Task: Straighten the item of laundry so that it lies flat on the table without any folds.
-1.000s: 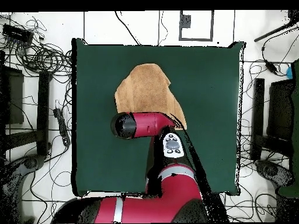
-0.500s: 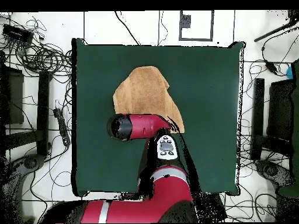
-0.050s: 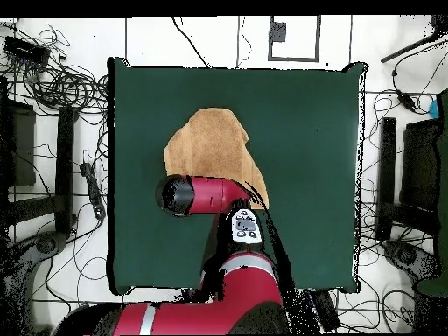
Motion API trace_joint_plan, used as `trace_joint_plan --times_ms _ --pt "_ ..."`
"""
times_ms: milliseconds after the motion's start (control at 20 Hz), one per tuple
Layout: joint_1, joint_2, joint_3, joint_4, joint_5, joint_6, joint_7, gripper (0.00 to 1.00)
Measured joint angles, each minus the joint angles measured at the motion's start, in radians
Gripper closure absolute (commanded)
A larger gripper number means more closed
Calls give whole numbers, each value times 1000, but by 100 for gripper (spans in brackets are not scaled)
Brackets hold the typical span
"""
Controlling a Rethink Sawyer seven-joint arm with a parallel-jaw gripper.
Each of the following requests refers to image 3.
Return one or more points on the tan terry cloth towel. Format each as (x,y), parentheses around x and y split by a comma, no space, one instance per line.
(210,143)

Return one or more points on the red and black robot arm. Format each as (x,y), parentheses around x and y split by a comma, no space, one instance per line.
(217,196)

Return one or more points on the dark green table cloth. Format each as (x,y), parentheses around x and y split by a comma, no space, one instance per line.
(315,175)

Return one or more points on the black power strip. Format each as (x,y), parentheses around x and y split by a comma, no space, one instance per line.
(93,190)

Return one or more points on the black metal stand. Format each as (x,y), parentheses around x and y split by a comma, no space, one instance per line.
(387,157)
(64,157)

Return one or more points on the dark grey square tag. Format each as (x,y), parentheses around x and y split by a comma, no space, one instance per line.
(278,32)

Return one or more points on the black power adapter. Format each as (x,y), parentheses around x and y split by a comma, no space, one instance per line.
(406,100)

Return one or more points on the black tripod rod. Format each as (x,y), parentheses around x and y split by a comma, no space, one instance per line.
(402,51)

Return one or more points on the small blue object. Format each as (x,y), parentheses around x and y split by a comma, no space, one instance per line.
(434,109)

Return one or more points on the black electronics box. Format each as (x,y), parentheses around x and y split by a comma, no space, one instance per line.
(26,51)

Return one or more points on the grey square frame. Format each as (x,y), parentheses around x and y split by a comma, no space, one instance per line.
(294,59)

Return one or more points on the grey pedestal leg round foot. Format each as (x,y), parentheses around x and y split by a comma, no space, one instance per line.
(406,255)
(45,244)

